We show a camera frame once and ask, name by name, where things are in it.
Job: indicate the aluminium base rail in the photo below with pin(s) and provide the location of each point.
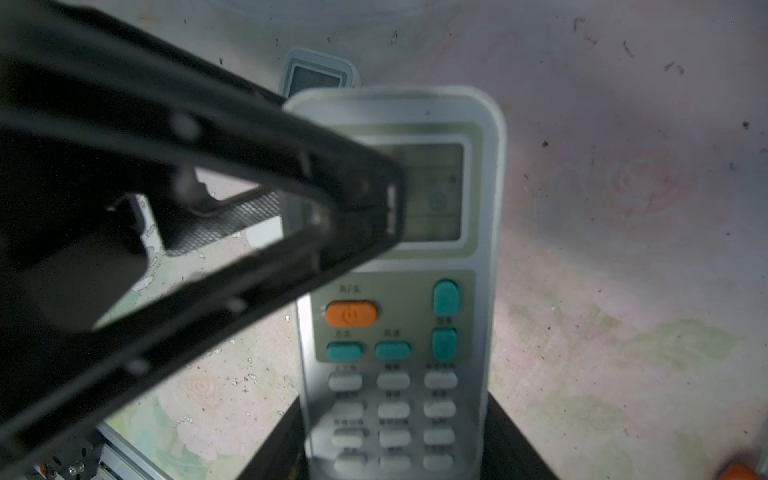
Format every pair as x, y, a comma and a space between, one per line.
103, 454

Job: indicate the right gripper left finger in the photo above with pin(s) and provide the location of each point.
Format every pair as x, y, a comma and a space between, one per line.
95, 114

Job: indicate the white remote control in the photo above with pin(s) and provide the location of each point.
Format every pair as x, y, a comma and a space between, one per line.
395, 354
306, 69

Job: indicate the orange handled screwdriver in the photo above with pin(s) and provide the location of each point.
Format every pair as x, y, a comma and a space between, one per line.
738, 471

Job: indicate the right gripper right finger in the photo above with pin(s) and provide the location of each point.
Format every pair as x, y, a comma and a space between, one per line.
507, 453

